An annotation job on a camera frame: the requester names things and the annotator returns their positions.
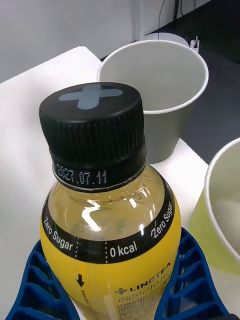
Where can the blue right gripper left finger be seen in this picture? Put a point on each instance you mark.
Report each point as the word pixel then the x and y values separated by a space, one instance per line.
pixel 40 300

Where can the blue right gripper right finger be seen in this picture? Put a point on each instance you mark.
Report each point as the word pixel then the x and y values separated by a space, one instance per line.
pixel 195 297

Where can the yellow bottle with black cap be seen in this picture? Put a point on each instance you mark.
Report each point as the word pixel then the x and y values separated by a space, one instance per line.
pixel 105 225

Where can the yellow-green plastic waste bin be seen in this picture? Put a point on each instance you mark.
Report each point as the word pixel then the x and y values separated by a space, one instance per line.
pixel 225 200

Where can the grey plastic waste bin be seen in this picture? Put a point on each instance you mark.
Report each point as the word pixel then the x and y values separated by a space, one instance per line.
pixel 162 82

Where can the round grey disc base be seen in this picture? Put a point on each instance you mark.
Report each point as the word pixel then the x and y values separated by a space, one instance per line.
pixel 167 37

